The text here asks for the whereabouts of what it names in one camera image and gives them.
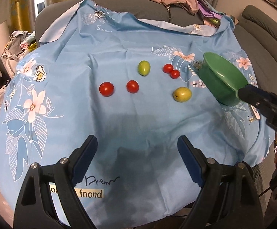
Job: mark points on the yellow-green fruit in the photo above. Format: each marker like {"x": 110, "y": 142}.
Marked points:
{"x": 182, "y": 94}

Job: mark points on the white rectangular device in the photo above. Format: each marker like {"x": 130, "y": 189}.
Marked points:
{"x": 254, "y": 113}

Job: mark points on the red cherry tomato lower pair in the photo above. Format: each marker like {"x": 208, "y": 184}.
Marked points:
{"x": 175, "y": 74}

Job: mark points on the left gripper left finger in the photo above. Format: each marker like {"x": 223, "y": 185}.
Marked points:
{"x": 67, "y": 174}

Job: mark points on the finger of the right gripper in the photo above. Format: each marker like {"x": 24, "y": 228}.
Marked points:
{"x": 254, "y": 96}

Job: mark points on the green plastic bowl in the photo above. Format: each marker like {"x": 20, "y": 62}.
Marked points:
{"x": 222, "y": 78}

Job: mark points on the blue floral cloth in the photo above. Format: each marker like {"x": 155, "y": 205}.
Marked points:
{"x": 137, "y": 176}

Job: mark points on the green plum tomato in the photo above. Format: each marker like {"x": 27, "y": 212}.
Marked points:
{"x": 144, "y": 68}

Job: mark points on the grey sofa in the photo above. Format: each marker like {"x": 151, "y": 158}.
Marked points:
{"x": 256, "y": 33}

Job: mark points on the red cherry tomato far left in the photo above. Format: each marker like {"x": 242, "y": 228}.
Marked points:
{"x": 106, "y": 89}

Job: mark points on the clothes heap at left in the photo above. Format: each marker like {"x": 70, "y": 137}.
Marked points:
{"x": 19, "y": 44}

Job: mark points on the red cherry tomato middle left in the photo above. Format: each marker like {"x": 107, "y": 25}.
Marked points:
{"x": 132, "y": 86}

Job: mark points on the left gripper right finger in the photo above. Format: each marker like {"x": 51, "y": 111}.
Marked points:
{"x": 207, "y": 173}

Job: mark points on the purple cloth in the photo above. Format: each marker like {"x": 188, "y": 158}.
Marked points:
{"x": 209, "y": 15}

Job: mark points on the red cherry tomato pair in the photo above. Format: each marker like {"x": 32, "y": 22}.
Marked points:
{"x": 167, "y": 68}
{"x": 175, "y": 74}

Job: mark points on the red cherry tomato upper pair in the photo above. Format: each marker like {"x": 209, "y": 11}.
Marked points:
{"x": 167, "y": 68}

